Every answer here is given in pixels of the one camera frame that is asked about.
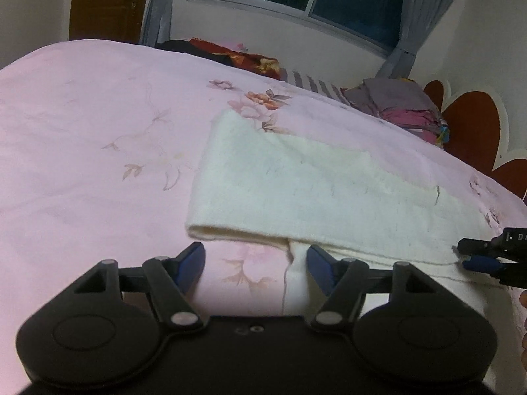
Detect white knitted garment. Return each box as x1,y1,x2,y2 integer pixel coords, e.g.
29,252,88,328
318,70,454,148
186,111,494,315

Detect stack of folded clothes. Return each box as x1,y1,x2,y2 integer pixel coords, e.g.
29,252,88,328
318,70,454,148
342,78,449,148

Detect right hand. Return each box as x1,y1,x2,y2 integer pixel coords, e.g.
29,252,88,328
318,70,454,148
519,290,527,354

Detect red heart-shaped headboard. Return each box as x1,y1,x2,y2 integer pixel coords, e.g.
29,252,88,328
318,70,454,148
424,79,526,200

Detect pink floral bed sheet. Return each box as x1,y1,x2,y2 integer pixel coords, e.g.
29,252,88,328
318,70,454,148
0,38,527,395

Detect striped grey white pillow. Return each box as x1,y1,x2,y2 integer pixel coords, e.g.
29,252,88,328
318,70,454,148
280,68,350,106

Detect grey right curtain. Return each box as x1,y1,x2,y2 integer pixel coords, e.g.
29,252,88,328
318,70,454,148
376,0,454,79

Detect grey curtain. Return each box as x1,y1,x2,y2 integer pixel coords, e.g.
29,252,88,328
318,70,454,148
376,0,454,79
139,0,172,47

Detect red patterned blanket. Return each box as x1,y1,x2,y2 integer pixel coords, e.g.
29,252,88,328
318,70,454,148
189,38,281,80

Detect black cloth on bed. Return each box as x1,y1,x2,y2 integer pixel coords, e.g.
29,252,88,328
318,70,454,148
155,39,201,54

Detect grey left curtain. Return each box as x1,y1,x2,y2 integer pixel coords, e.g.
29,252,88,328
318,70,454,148
139,0,172,47

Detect brown wooden door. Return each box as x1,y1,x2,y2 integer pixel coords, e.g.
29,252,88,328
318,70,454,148
69,0,147,44

